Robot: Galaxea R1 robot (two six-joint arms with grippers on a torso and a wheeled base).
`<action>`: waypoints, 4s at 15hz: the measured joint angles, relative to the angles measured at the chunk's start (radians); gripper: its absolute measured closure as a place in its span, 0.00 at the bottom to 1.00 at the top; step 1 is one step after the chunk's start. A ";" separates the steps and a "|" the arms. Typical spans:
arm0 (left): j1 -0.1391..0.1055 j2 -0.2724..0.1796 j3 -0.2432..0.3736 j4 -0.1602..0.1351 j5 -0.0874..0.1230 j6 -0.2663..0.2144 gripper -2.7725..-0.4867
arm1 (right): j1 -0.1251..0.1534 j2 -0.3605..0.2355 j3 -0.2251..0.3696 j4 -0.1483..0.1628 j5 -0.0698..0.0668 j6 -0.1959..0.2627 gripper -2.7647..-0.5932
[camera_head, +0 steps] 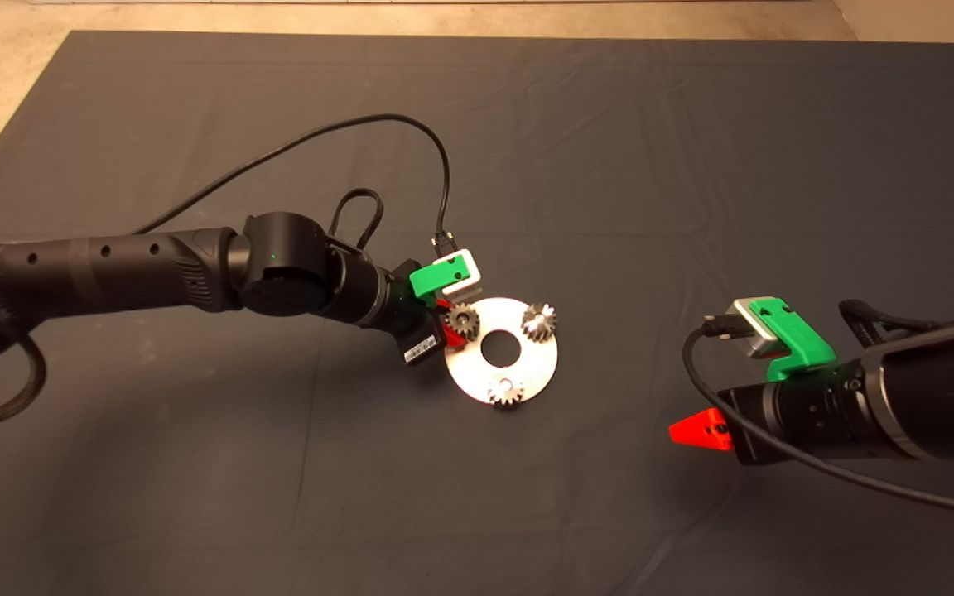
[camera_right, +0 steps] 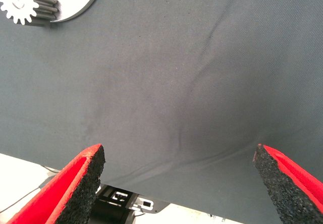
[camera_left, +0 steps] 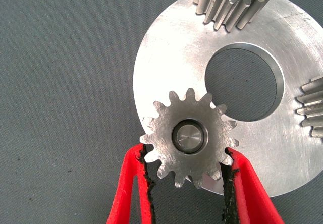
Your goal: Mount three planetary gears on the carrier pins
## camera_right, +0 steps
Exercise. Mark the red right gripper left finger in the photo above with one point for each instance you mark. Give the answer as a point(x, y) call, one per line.
point(63, 191)

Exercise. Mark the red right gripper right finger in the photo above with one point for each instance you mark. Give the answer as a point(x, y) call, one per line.
point(290, 191)

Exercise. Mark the small steel planetary gear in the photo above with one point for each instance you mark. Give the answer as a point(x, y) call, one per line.
point(25, 9)

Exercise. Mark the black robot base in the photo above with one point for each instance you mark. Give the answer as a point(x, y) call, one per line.
point(111, 211)

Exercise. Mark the dark grey table cloth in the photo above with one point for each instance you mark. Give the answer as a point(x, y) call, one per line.
point(164, 70)

